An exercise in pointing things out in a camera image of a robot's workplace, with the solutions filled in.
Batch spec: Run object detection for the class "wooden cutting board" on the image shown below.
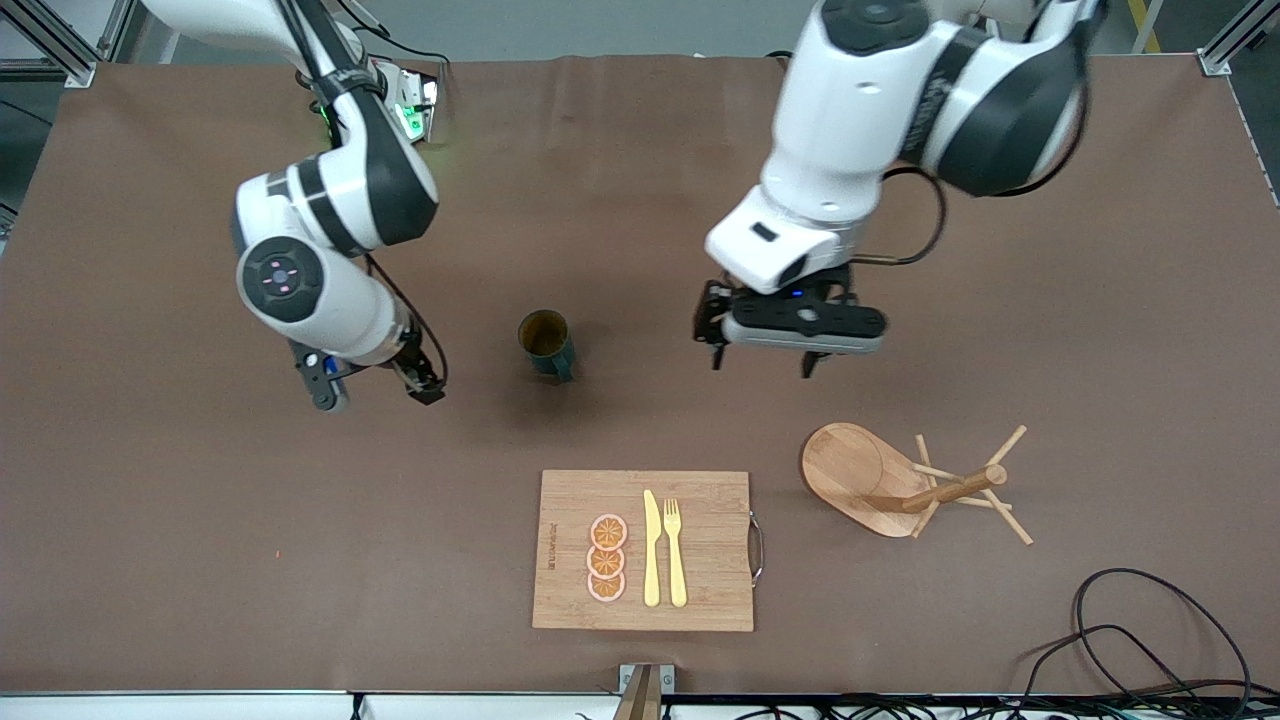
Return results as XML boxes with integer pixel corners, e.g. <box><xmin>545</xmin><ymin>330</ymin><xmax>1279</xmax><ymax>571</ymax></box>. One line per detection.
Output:
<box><xmin>531</xmin><ymin>469</ymin><xmax>766</xmax><ymax>633</ymax></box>

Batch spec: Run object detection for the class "black looped floor cable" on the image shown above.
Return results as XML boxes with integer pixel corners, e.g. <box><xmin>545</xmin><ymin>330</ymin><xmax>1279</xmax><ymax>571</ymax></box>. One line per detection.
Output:
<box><xmin>1020</xmin><ymin>568</ymin><xmax>1253</xmax><ymax>720</ymax></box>

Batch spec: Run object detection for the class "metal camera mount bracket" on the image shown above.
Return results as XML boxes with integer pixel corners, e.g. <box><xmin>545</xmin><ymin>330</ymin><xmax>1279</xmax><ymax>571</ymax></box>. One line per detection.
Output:
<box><xmin>618</xmin><ymin>663</ymin><xmax>676</xmax><ymax>720</ymax></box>

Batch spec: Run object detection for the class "right arm black wrist cable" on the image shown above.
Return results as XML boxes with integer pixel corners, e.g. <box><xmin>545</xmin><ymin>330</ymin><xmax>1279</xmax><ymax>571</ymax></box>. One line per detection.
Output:
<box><xmin>365</xmin><ymin>255</ymin><xmax>449</xmax><ymax>386</ymax></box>

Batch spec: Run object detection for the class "white table edge rail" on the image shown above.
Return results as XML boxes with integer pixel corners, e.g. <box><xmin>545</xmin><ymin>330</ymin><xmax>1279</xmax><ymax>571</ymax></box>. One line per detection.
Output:
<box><xmin>0</xmin><ymin>690</ymin><xmax>1280</xmax><ymax>720</ymax></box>

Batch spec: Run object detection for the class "yellow plastic knife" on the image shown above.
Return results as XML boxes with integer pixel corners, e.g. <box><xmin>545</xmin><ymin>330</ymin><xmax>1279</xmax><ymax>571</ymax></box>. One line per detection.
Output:
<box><xmin>642</xmin><ymin>489</ymin><xmax>663</xmax><ymax>608</ymax></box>

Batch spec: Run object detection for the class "yellow plastic fork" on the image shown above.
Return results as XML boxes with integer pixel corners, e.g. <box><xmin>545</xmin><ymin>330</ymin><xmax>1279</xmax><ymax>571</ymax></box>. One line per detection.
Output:
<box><xmin>663</xmin><ymin>498</ymin><xmax>689</xmax><ymax>609</ymax></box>

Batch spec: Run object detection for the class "wooden mug tree stand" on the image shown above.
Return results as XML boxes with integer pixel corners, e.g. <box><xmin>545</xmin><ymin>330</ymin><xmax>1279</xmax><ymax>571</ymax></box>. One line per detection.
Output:
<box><xmin>801</xmin><ymin>420</ymin><xmax>1032</xmax><ymax>546</ymax></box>

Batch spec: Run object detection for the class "dark teal mug with handle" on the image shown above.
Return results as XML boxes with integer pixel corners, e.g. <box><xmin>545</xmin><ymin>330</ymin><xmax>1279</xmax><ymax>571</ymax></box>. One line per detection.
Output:
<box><xmin>517</xmin><ymin>309</ymin><xmax>578</xmax><ymax>385</ymax></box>

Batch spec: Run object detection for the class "large table cover sheet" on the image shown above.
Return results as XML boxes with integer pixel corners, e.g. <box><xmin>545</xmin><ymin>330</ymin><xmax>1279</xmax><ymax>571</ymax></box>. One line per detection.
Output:
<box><xmin>0</xmin><ymin>52</ymin><xmax>1280</xmax><ymax>696</ymax></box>

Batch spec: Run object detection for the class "aluminium frame post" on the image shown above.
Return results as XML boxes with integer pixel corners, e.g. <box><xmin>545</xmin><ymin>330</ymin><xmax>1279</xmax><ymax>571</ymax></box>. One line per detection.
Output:
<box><xmin>0</xmin><ymin>0</ymin><xmax>136</xmax><ymax>89</ymax></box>
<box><xmin>1198</xmin><ymin>0</ymin><xmax>1280</xmax><ymax>73</ymax></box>

